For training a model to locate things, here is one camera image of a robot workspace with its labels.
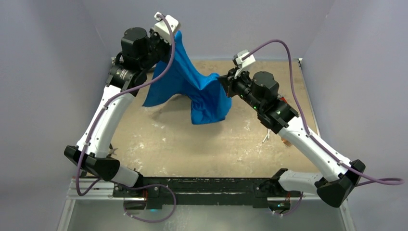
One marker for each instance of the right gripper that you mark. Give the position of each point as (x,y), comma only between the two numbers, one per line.
(231,82)

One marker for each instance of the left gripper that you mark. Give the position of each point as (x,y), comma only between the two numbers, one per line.
(168,47)

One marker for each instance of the blue cloth napkin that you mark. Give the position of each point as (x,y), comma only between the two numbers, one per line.
(209,103)

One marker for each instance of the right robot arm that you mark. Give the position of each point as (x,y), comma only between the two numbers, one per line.
(337,175)

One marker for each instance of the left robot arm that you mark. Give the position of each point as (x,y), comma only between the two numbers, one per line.
(141,50)

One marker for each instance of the white plastic utensil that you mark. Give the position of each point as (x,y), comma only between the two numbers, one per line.
(267,136)

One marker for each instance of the brown plastic utensil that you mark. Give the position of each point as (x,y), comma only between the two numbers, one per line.
(286,142)

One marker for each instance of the small tool at left edge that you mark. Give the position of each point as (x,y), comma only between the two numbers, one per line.
(112,151)

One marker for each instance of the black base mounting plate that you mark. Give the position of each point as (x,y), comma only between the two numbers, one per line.
(156,204)

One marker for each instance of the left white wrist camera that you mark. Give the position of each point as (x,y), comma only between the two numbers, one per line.
(166,26)

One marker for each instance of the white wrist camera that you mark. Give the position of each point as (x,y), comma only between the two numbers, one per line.
(166,26)
(243,62)

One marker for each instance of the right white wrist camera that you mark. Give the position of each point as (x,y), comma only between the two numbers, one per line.
(243,62)

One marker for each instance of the aluminium frame rail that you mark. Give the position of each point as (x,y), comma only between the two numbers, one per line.
(95,189)

